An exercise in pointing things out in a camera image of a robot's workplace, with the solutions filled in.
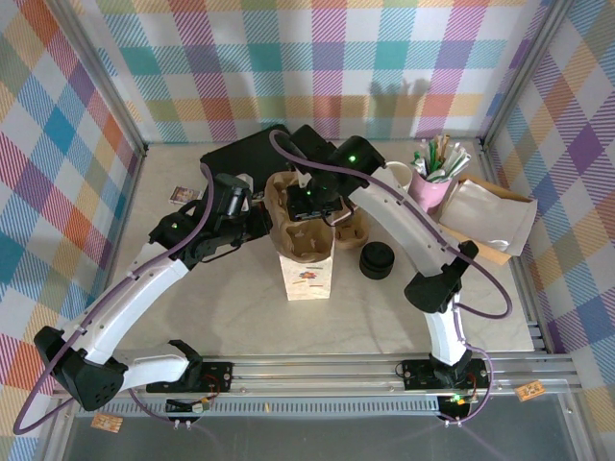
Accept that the white paper bag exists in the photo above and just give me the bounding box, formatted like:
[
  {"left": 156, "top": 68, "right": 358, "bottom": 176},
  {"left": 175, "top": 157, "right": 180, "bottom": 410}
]
[{"left": 265, "top": 170, "right": 359, "bottom": 303}]

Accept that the stack of paper cups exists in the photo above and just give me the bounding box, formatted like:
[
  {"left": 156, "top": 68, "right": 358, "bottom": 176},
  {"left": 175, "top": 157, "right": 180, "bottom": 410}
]
[{"left": 386, "top": 161, "right": 414, "bottom": 193}]

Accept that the small sticker card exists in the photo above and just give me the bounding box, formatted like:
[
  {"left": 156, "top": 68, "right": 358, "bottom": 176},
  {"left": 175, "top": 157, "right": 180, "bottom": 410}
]
[{"left": 168, "top": 185, "right": 204, "bottom": 208}]

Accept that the green striped straw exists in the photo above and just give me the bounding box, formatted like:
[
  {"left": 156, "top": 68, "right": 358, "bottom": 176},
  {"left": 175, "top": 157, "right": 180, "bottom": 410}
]
[{"left": 410, "top": 151, "right": 431, "bottom": 180}]

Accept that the stack of black lids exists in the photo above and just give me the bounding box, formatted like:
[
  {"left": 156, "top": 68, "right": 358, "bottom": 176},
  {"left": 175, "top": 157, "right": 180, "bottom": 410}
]
[{"left": 357, "top": 241, "right": 396, "bottom": 282}]

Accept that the pink cup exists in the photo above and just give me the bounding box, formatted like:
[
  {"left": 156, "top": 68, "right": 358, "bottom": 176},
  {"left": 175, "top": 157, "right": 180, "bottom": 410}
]
[{"left": 407, "top": 168, "right": 460, "bottom": 217}]

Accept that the black flat device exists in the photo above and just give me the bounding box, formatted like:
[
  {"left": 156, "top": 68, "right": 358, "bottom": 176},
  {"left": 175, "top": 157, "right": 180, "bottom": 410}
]
[{"left": 199, "top": 124, "right": 313, "bottom": 206}]

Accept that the white wrapped straw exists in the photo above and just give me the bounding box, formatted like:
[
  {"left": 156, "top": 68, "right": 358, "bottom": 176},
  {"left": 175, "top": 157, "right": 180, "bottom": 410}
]
[
  {"left": 444, "top": 151, "right": 473, "bottom": 182},
  {"left": 439, "top": 142, "right": 465, "bottom": 180}
]

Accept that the small circuit board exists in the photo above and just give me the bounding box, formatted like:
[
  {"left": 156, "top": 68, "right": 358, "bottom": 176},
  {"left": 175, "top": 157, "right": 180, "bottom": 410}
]
[
  {"left": 165, "top": 397, "right": 213, "bottom": 415},
  {"left": 439, "top": 393, "right": 475, "bottom": 417}
]

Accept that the orange paper tag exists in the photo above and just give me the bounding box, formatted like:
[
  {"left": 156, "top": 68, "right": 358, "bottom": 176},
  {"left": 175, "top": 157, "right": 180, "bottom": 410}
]
[
  {"left": 514, "top": 383, "right": 545, "bottom": 403},
  {"left": 90, "top": 413, "right": 124, "bottom": 433}
]

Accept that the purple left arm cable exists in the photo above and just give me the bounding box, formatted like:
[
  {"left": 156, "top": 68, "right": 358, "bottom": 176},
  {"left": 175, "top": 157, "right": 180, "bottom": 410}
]
[{"left": 12, "top": 162, "right": 215, "bottom": 436}]

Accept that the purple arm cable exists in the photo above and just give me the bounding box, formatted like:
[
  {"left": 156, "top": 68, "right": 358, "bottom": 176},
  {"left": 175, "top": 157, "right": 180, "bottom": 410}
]
[
  {"left": 268, "top": 128, "right": 513, "bottom": 427},
  {"left": 12, "top": 162, "right": 215, "bottom": 436}
]

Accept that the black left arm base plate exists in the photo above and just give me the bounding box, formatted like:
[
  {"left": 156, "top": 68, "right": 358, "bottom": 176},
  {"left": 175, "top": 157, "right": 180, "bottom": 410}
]
[{"left": 145, "top": 360, "right": 235, "bottom": 394}]

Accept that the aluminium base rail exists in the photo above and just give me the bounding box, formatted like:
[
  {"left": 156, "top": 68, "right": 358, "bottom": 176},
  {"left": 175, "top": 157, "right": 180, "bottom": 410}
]
[{"left": 50, "top": 354, "right": 580, "bottom": 400}]

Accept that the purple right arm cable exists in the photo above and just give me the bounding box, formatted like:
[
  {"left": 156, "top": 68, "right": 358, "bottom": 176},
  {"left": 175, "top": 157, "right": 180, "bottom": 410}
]
[{"left": 268, "top": 128, "right": 513, "bottom": 427}]

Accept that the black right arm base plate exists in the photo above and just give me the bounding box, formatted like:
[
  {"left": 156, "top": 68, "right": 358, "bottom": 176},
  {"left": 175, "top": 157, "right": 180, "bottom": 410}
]
[{"left": 402, "top": 359, "right": 491, "bottom": 391}]

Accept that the aluminium frame post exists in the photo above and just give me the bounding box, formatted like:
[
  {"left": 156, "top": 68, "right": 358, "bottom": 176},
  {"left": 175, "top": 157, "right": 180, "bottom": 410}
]
[
  {"left": 480, "top": 0, "right": 576, "bottom": 153},
  {"left": 47, "top": 0, "right": 148, "bottom": 158}
]

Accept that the slotted metal duct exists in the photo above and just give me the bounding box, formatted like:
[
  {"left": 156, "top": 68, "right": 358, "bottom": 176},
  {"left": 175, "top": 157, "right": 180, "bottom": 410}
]
[{"left": 76, "top": 400, "right": 443, "bottom": 419}]

